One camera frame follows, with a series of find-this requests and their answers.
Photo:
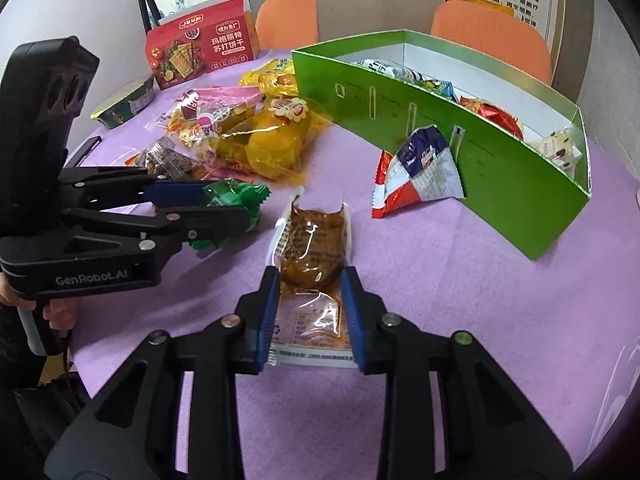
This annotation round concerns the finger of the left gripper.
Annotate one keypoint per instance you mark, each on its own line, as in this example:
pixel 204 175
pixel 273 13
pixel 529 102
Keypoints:
pixel 208 226

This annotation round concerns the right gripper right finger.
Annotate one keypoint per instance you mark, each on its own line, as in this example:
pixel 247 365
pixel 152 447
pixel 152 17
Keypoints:
pixel 450 410

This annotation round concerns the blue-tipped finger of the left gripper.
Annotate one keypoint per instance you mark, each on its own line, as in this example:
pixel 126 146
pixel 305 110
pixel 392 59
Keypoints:
pixel 169 193

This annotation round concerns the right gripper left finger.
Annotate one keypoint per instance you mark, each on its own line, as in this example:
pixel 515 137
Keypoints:
pixel 169 411

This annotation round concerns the green snack packet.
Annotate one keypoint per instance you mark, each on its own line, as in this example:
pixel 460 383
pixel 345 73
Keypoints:
pixel 236 195

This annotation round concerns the yellow bread packet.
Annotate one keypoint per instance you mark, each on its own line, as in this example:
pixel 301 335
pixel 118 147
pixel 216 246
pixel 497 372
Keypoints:
pixel 272 142

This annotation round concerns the brown braised meat packet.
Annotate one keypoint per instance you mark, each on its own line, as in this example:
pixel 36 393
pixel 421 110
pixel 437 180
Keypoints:
pixel 310 247

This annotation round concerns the red white blue snack bag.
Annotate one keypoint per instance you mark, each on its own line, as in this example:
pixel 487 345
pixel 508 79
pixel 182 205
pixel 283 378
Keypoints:
pixel 422 170

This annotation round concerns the pink wafer snack bag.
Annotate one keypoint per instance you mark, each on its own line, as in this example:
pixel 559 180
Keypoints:
pixel 202 113

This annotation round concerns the red fried chicken snack bag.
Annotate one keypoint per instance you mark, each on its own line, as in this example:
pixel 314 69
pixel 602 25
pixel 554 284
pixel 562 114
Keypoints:
pixel 494 114

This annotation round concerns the person's left hand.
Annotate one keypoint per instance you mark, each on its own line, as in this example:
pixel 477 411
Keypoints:
pixel 61 314

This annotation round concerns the Danco Galet waffle bag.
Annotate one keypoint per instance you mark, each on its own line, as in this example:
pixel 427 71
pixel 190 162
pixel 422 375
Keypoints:
pixel 171 159

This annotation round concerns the black phone on table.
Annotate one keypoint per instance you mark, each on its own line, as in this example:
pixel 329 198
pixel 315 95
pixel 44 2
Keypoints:
pixel 83 151

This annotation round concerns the green round tin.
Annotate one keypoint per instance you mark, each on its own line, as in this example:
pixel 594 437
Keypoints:
pixel 125 103

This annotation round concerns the purple tablecloth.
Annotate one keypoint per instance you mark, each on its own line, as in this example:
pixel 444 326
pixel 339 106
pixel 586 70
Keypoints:
pixel 565 327

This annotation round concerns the red cracker box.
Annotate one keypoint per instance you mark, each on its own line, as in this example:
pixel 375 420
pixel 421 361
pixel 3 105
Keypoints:
pixel 201 39

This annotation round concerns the yellow chip snack bag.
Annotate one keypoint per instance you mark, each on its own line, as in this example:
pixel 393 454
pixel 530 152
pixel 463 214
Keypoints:
pixel 276 78

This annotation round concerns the left orange chair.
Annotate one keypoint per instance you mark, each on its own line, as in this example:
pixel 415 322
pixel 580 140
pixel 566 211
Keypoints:
pixel 287 24

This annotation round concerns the orange chair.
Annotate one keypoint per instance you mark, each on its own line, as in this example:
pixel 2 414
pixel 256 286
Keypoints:
pixel 287 24
pixel 495 33

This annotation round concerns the green cardboard box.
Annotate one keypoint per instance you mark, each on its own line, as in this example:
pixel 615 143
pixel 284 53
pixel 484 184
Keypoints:
pixel 507 183

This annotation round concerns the white nougat packet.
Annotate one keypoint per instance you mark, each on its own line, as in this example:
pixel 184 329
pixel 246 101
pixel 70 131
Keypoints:
pixel 560 148

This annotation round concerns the right orange chair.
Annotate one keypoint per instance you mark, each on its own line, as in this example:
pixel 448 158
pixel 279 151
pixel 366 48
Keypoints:
pixel 495 33

